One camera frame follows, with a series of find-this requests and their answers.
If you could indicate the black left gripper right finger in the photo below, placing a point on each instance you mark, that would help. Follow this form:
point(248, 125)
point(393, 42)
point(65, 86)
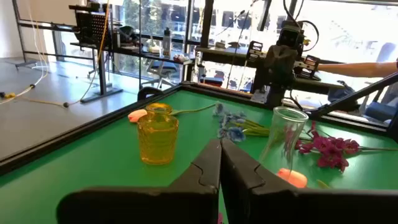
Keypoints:
point(311, 208)

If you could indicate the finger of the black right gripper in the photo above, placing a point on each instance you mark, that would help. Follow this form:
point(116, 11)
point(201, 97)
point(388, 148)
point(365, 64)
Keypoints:
point(289, 67)
point(273, 67)

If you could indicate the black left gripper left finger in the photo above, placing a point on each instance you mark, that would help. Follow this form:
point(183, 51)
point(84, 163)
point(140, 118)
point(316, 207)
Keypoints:
point(140, 205)

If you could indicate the pink artificial tulip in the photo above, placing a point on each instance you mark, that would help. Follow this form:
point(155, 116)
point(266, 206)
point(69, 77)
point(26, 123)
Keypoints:
point(295, 179)
point(136, 115)

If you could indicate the blue artificial flower bunch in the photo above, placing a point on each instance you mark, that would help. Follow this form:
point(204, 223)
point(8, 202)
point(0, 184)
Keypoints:
point(234, 133)

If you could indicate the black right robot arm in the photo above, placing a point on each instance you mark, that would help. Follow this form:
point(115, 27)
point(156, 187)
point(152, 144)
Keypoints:
point(275, 96)

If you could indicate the person's forearm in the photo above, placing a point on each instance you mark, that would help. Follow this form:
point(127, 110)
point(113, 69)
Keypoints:
point(357, 69)

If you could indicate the clear glass vase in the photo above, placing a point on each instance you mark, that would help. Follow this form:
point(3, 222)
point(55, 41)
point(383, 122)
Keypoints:
point(284, 130)

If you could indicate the yellow glass vase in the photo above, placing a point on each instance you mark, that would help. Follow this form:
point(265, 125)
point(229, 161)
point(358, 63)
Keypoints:
point(158, 140)

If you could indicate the green table mat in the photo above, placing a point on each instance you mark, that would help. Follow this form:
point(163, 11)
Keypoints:
point(93, 155)

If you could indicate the blue chair seat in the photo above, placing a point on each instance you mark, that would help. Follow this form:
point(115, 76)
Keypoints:
point(381, 111)

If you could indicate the dark office chair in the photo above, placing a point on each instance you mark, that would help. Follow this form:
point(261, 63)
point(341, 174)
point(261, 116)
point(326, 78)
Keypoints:
point(164, 67)

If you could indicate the grey drink bottle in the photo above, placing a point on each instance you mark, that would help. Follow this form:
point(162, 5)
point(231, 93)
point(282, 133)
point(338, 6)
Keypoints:
point(167, 43)

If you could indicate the black pegboard desk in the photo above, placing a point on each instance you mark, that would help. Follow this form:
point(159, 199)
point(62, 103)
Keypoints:
point(102, 74)

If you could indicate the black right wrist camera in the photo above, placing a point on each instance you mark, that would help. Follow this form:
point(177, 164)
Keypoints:
point(289, 36)

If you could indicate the black diagonal frame strut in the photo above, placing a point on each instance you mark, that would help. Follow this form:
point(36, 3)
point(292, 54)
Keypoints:
point(351, 99)

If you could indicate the black desk post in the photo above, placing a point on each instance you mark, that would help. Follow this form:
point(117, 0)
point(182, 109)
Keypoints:
point(206, 25)

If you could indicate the black table frame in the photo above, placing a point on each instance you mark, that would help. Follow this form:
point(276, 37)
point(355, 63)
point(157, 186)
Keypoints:
point(62, 138)

